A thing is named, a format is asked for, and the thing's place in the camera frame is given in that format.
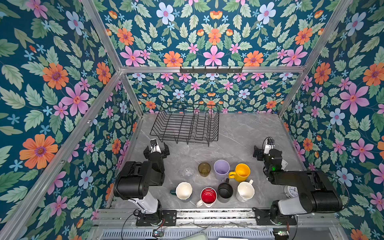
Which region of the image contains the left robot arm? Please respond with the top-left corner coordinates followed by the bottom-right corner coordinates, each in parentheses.
top-left (114, 144), bottom-right (170, 226)

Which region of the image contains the black hook rail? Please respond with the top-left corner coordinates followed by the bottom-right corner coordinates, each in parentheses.
top-left (179, 66), bottom-right (243, 75)

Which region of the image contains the black mug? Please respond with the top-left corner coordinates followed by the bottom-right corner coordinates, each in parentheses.
top-left (218, 178), bottom-right (234, 200)

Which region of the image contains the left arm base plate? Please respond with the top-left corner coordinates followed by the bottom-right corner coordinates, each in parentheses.
top-left (136, 210), bottom-right (178, 227)

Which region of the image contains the red and white mug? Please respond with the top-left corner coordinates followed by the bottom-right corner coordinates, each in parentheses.
top-left (196, 187), bottom-right (218, 208)

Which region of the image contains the yellow mug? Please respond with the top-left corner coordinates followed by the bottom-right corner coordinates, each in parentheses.
top-left (229, 163), bottom-right (251, 183)

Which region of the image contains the olive glass cup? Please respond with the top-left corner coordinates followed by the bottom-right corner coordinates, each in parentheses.
top-left (198, 162), bottom-right (211, 177)

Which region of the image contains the white cream mug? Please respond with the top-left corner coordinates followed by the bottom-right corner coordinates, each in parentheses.
top-left (236, 180), bottom-right (255, 203)

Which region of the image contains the white alarm clock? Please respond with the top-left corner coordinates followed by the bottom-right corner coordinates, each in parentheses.
top-left (284, 186), bottom-right (299, 198)

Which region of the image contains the dark green mug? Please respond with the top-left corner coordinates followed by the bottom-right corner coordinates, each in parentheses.
top-left (170, 182), bottom-right (193, 202)

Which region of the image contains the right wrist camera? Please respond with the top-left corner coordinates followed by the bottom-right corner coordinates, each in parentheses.
top-left (263, 137), bottom-right (275, 154)

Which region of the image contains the clear plastic cup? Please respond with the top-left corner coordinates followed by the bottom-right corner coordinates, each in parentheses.
top-left (182, 167), bottom-right (195, 180)

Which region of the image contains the black wire dish rack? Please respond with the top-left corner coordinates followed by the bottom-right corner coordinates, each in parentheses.
top-left (150, 102), bottom-right (220, 145)

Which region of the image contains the lilac plastic cup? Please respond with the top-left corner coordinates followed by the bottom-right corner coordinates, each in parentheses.
top-left (214, 160), bottom-right (230, 181)

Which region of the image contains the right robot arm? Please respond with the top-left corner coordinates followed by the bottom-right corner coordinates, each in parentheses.
top-left (253, 146), bottom-right (343, 225)

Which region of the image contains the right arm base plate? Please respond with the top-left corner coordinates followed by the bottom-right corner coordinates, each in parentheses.
top-left (252, 208), bottom-right (297, 226)

